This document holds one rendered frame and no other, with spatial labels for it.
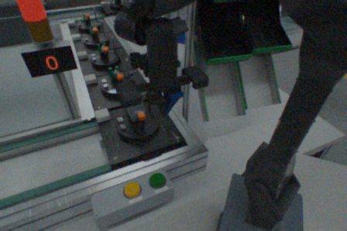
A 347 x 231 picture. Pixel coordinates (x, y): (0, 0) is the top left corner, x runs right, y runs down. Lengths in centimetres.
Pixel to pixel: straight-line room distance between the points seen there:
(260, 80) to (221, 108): 19
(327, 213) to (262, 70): 49
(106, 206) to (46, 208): 15
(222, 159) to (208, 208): 19
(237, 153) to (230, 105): 18
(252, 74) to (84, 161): 65
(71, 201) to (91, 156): 18
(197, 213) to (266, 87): 50
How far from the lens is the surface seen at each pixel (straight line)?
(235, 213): 50
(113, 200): 63
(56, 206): 67
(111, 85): 95
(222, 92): 79
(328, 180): 92
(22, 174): 84
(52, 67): 71
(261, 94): 88
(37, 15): 67
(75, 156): 81
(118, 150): 71
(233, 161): 84
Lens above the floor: 150
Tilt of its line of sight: 41 degrees down
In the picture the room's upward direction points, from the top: straight up
